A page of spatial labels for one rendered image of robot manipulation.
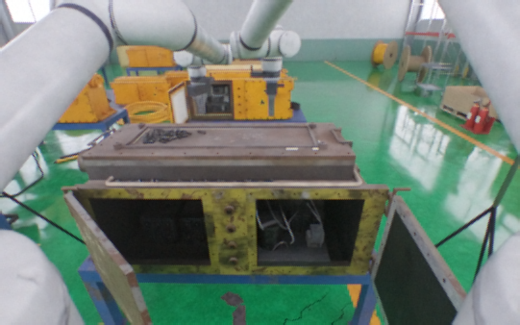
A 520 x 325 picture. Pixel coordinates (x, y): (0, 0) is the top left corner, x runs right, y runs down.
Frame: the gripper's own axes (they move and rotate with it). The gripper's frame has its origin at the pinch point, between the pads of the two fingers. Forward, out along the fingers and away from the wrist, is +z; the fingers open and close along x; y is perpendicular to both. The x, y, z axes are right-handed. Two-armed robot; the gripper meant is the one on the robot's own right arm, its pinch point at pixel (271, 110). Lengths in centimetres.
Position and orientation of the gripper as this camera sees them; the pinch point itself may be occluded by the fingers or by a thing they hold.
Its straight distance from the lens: 119.8
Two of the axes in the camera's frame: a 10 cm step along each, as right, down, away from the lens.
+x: 0.2, -4.7, 8.8
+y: 10.0, 0.0, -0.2
